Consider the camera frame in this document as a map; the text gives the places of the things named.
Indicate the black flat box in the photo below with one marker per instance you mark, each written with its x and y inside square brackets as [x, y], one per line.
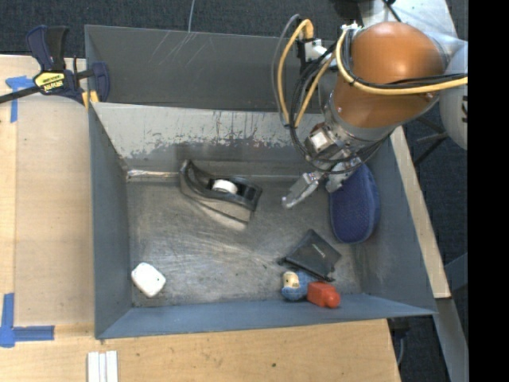
[312, 256]

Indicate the pale wood board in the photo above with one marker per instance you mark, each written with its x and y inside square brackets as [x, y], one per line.
[51, 213]

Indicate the white rounded box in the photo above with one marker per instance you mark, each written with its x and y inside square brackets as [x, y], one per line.
[148, 279]

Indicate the black tape dispenser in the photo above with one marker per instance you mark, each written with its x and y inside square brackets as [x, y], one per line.
[222, 203]

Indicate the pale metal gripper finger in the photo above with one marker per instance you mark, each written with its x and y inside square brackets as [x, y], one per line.
[304, 193]
[295, 190]

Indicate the red small bottle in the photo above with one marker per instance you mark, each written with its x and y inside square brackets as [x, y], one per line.
[323, 293]

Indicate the blue toy animal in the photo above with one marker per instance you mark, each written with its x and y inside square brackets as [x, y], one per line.
[293, 289]

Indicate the grey metal bin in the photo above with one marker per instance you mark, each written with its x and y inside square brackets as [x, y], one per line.
[207, 253]

